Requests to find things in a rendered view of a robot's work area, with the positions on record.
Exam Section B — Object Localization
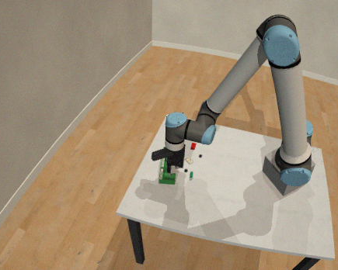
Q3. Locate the red and white eraser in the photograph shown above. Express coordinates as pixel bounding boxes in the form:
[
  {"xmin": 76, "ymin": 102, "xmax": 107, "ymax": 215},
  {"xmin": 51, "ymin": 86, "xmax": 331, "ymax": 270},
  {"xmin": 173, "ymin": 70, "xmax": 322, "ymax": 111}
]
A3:
[{"xmin": 191, "ymin": 141, "xmax": 197, "ymax": 150}]

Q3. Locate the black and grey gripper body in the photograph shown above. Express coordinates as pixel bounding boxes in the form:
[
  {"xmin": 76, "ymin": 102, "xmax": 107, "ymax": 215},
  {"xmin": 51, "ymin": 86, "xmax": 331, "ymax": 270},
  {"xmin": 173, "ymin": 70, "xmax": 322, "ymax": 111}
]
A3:
[{"xmin": 167, "ymin": 144, "xmax": 186, "ymax": 168}]

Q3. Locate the beige domino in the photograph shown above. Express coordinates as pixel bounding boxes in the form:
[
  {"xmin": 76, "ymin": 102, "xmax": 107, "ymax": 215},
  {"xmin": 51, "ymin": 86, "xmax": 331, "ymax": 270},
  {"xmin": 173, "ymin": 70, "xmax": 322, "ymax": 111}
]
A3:
[{"xmin": 185, "ymin": 157, "xmax": 193, "ymax": 164}]

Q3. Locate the green rack of labelled bins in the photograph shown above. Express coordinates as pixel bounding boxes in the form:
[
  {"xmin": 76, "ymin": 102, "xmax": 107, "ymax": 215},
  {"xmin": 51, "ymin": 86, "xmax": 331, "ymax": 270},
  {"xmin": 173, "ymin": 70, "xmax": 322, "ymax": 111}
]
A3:
[{"xmin": 159, "ymin": 157, "xmax": 176, "ymax": 185}]

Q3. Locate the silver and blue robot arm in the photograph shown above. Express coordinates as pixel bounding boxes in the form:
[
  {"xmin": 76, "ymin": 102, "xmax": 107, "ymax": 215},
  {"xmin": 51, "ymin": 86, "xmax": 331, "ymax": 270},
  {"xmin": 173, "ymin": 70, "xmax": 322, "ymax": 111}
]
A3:
[{"xmin": 152, "ymin": 15, "xmax": 313, "ymax": 186}]

